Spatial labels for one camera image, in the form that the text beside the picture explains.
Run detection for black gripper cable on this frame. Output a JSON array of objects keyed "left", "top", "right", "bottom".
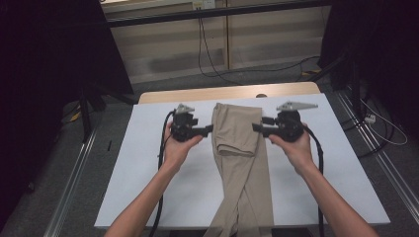
[
  {"left": 147, "top": 110, "right": 176, "bottom": 237},
  {"left": 303, "top": 126, "right": 326, "bottom": 237}
]

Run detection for metal floor rail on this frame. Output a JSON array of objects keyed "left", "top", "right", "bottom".
[
  {"left": 335, "top": 90, "right": 419, "bottom": 216},
  {"left": 42, "top": 129, "right": 97, "bottom": 237}
]

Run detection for person's right hand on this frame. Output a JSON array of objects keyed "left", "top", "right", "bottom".
[{"left": 268, "top": 122, "right": 316, "bottom": 176}]

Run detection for black stand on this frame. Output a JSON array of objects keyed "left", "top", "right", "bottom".
[
  {"left": 309, "top": 53, "right": 364, "bottom": 120},
  {"left": 78, "top": 83, "right": 139, "bottom": 143}
]

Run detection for black curtain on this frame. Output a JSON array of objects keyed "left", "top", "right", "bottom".
[
  {"left": 0, "top": 0, "right": 134, "bottom": 228},
  {"left": 319, "top": 0, "right": 419, "bottom": 132}
]

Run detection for white table cover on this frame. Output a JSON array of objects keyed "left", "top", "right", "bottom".
[{"left": 94, "top": 93, "right": 391, "bottom": 230}]

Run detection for white floor cable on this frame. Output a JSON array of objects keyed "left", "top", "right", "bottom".
[{"left": 360, "top": 98, "right": 409, "bottom": 147}]

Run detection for black wall cable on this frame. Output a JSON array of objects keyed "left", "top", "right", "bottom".
[
  {"left": 199, "top": 16, "right": 322, "bottom": 86},
  {"left": 197, "top": 8, "right": 231, "bottom": 80}
]

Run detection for black floor cable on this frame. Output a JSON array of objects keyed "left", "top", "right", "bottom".
[{"left": 340, "top": 108, "right": 396, "bottom": 159}]

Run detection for white wall socket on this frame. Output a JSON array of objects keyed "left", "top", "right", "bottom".
[{"left": 192, "top": 0, "right": 216, "bottom": 10}]

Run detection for beige pants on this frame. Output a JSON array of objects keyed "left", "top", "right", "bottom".
[{"left": 204, "top": 102, "right": 275, "bottom": 237}]

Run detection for person's left hand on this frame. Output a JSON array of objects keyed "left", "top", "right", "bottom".
[{"left": 162, "top": 121, "right": 204, "bottom": 173}]

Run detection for wooden table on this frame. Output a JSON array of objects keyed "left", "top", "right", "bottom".
[{"left": 137, "top": 82, "right": 321, "bottom": 105}]

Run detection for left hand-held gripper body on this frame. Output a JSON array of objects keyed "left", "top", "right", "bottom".
[{"left": 169, "top": 103, "right": 201, "bottom": 143}]

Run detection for black horizontal bar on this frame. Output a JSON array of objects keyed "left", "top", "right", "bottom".
[{"left": 107, "top": 0, "right": 330, "bottom": 28}]

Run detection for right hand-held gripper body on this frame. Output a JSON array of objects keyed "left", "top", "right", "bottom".
[{"left": 274, "top": 101, "right": 319, "bottom": 143}]

